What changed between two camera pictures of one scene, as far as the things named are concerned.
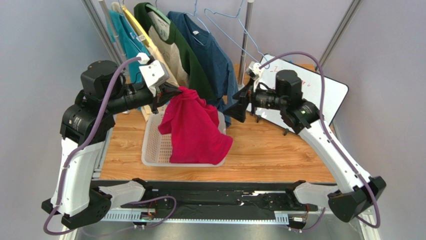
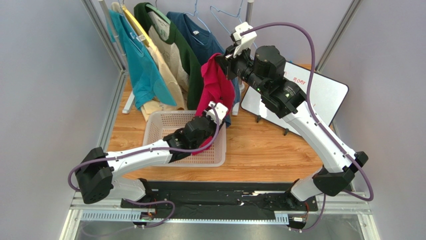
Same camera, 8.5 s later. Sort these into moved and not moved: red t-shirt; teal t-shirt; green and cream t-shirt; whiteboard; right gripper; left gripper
Moved: right gripper; left gripper; red t-shirt
Not moved: whiteboard; green and cream t-shirt; teal t-shirt
